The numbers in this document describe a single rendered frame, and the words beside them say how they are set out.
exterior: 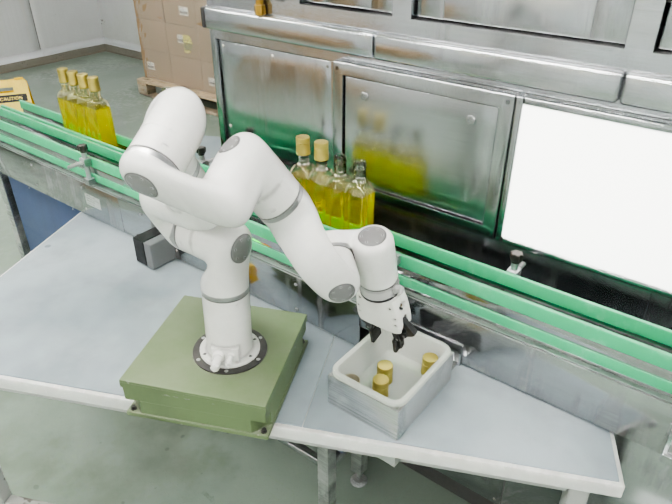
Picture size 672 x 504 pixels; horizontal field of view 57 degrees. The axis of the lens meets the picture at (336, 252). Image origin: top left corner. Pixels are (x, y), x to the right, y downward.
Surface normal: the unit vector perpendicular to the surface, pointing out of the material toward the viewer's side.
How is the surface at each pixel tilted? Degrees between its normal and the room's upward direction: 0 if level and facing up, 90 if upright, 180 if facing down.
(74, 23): 90
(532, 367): 90
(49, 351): 0
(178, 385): 2
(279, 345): 2
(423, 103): 90
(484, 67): 90
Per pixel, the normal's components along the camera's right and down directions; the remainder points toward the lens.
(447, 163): -0.61, 0.40
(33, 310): 0.00, -0.86
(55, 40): 0.79, 0.32
